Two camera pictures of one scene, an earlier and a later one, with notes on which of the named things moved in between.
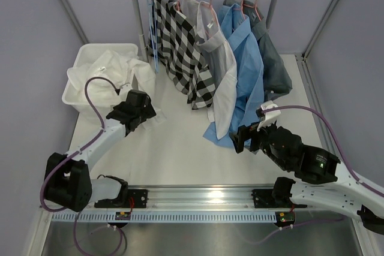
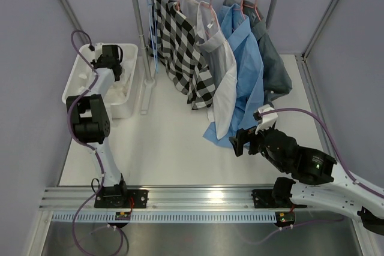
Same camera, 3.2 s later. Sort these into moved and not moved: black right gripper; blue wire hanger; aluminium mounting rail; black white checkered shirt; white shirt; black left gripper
Moved: black left gripper; white shirt
Not moved: black right gripper; aluminium mounting rail; blue wire hanger; black white checkered shirt
